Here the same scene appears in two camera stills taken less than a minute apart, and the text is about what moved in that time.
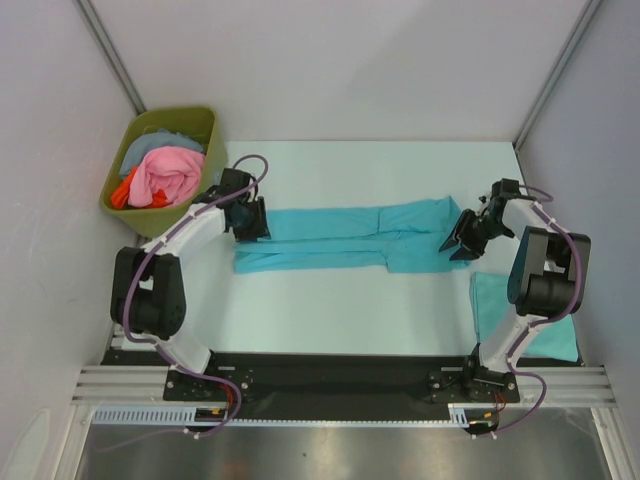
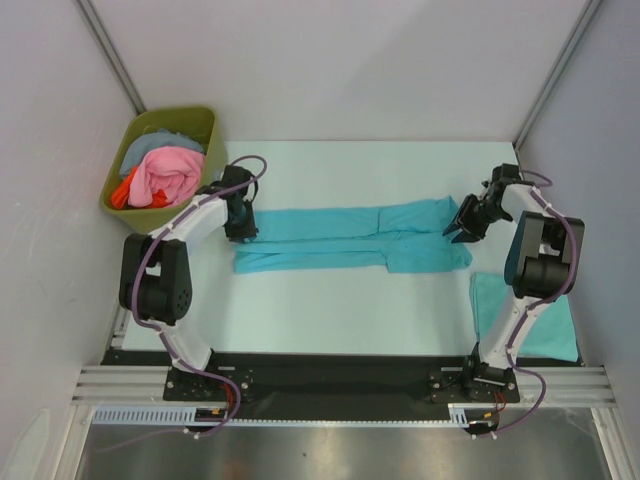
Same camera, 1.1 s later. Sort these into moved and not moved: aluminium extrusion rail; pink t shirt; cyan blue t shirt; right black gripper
Moved: right black gripper
Not moved: cyan blue t shirt; pink t shirt; aluminium extrusion rail
